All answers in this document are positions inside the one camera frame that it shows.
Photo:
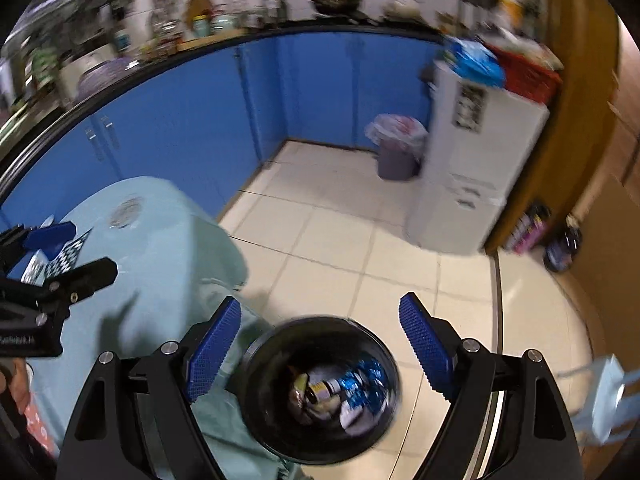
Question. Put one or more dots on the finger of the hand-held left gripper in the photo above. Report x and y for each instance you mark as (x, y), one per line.
(85, 277)
(50, 237)

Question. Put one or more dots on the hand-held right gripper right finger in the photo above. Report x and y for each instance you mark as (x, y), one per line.
(427, 350)

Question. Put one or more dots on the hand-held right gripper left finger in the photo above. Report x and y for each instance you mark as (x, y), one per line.
(212, 350)

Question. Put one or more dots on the blue foil wrapper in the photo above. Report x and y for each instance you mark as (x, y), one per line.
(360, 385)

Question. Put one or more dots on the black round trash bin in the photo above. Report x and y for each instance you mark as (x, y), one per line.
(280, 440)

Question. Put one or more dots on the person's left hand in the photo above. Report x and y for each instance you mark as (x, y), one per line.
(20, 385)

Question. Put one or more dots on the teal printed tablecloth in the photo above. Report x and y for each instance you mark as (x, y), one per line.
(165, 240)

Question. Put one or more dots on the pink patterned clothing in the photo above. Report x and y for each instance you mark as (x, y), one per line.
(37, 430)

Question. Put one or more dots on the pink spray can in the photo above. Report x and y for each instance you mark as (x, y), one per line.
(532, 232)

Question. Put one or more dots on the purple plastic basket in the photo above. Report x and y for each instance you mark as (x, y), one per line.
(107, 80)

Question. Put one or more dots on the dark bottle with blue label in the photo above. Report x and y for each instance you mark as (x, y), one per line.
(562, 250)

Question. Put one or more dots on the light blue plastic chair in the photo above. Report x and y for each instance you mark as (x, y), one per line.
(607, 400)

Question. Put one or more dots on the grey waste bin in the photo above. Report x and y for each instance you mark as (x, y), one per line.
(397, 165)

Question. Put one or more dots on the white tall storage cabinet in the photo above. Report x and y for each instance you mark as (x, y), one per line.
(475, 160)

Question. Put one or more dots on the brown cardboard sheet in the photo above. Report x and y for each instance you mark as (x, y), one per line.
(615, 260)

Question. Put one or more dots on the white plastic bin liner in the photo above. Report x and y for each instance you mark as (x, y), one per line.
(395, 127)

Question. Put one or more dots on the teal kettle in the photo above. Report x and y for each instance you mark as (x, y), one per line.
(223, 24)

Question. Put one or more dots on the round wooden cutting board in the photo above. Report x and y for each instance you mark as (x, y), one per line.
(199, 6)

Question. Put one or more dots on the blue kitchen cabinets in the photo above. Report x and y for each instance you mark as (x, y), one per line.
(310, 85)

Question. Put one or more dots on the red plastic basket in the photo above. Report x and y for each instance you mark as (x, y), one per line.
(530, 82)

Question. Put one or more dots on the blue plastic bag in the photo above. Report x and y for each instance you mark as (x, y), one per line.
(475, 62)

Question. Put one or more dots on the white ceramic pot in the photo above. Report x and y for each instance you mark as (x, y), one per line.
(402, 7)

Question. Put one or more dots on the black pan with lid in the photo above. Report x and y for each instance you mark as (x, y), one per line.
(335, 5)

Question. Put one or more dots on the yellow detergent bottle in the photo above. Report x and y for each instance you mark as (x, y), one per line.
(511, 0)

